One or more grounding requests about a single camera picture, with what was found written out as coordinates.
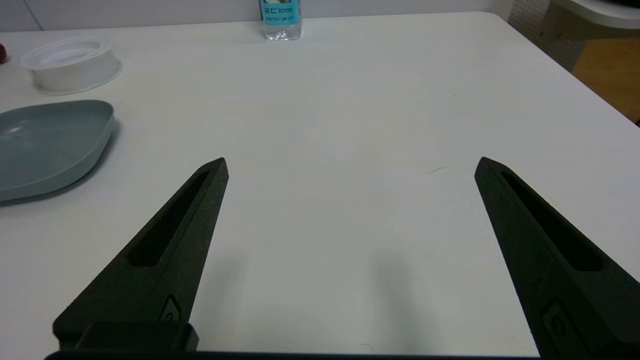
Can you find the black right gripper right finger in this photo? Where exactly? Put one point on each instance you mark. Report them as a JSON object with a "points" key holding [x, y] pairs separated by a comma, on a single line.
{"points": [[555, 260]]}

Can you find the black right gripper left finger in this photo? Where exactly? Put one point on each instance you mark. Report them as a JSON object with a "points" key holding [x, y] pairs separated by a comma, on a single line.
{"points": [[160, 265]]}

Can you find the grey rounded rectangular dish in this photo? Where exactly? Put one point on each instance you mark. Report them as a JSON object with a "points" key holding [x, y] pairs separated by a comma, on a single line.
{"points": [[47, 145]]}

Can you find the white round plastic container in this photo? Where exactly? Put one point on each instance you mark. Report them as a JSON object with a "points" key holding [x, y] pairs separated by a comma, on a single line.
{"points": [[70, 65]]}

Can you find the white side table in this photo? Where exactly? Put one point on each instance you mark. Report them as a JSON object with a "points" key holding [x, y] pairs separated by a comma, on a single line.
{"points": [[600, 10]]}

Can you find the clear water bottle blue label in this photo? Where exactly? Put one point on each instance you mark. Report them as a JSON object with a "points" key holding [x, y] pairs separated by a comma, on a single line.
{"points": [[281, 17]]}

